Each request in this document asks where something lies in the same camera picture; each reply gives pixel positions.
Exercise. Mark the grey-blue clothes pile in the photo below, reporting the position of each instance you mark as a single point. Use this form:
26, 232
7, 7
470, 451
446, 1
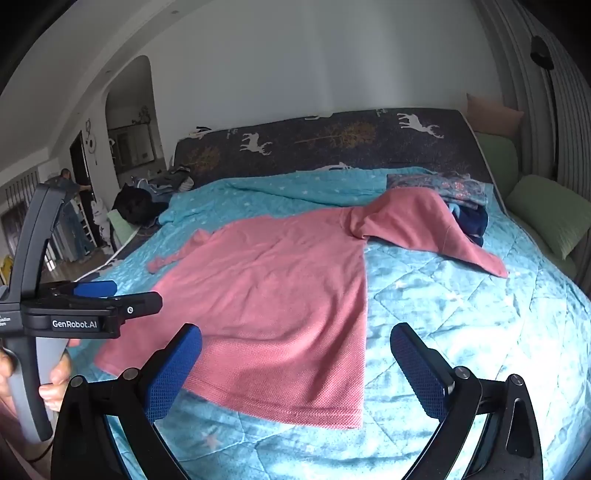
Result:
171, 182

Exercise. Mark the floral folded cloth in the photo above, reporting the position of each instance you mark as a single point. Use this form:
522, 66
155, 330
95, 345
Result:
443, 187

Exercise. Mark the pale green cushion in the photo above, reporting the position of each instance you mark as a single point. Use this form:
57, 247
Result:
121, 228

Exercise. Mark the large green pillow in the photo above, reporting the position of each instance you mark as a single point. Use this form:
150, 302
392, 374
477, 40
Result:
549, 212

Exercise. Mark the person's left hand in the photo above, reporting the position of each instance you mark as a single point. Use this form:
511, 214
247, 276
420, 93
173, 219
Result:
57, 387

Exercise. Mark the grey curtain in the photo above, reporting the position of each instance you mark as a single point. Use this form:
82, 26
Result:
572, 115

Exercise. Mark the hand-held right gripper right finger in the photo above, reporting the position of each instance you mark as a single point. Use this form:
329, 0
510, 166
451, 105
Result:
421, 374

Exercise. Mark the navy folded clothes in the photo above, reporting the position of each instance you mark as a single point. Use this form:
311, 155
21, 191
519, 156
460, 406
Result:
475, 224

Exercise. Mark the blue star-print quilt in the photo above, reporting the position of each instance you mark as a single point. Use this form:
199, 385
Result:
461, 304

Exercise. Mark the small green pillow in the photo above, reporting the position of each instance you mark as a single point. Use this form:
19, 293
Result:
496, 157

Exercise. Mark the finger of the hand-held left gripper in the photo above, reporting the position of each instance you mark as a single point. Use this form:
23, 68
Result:
143, 304
94, 288

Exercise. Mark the dark deer-print bed cover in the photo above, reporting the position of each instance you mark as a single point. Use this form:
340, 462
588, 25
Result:
323, 138

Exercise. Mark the pink knit top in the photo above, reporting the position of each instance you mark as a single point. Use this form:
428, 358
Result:
277, 300

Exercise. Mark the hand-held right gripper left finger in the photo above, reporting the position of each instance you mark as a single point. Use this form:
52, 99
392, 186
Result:
171, 374

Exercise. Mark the pink pillow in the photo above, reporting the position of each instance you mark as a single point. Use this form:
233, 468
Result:
494, 115

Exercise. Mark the wall decoration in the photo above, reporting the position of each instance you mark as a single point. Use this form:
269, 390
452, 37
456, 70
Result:
90, 136

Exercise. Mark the black clothes pile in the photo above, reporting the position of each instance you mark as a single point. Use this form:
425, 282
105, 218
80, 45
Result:
136, 205

